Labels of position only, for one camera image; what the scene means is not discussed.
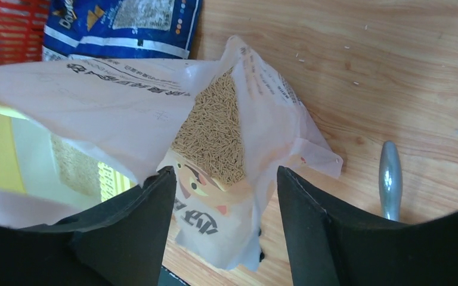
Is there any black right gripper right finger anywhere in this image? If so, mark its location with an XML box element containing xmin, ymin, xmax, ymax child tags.
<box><xmin>277</xmin><ymin>167</ymin><xmax>458</xmax><ymax>285</ymax></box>

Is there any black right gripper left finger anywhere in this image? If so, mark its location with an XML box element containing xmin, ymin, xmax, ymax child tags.
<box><xmin>0</xmin><ymin>166</ymin><xmax>177</xmax><ymax>285</ymax></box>

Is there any black bag clip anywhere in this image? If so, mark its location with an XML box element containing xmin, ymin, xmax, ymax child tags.
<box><xmin>157</xmin><ymin>266</ymin><xmax>190</xmax><ymax>286</ymax></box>

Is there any metal litter scoop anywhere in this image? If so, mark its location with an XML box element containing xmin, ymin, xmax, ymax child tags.
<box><xmin>378</xmin><ymin>141</ymin><xmax>403</xmax><ymax>222</ymax></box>

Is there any pink cat litter bag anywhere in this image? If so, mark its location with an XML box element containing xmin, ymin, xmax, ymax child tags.
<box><xmin>0</xmin><ymin>36</ymin><xmax>343</xmax><ymax>271</ymax></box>

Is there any yellow plastic litter box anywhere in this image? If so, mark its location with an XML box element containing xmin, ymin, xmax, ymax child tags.
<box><xmin>0</xmin><ymin>104</ymin><xmax>136</xmax><ymax>210</ymax></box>

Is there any blue chips bag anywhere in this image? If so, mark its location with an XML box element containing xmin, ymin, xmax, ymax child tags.
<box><xmin>42</xmin><ymin>0</ymin><xmax>203</xmax><ymax>61</ymax></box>

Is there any red plastic basket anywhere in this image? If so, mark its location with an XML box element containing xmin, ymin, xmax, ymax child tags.
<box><xmin>0</xmin><ymin>0</ymin><xmax>50</xmax><ymax>64</ymax></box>

